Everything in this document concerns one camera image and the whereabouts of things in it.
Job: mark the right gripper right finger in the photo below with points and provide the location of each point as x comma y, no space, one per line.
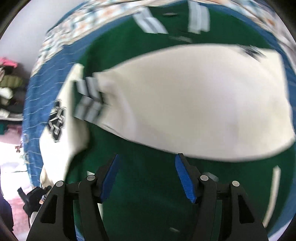
221,211

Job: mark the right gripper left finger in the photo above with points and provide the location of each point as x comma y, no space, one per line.
69,205

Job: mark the green white varsity jacket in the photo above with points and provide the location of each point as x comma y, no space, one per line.
185,78

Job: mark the pile of folded clothes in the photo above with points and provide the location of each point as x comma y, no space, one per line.
13,91

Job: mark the blue striped bed sheet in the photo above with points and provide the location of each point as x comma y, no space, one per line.
46,84

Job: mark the plaid checkered blanket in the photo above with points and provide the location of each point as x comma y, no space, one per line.
92,15

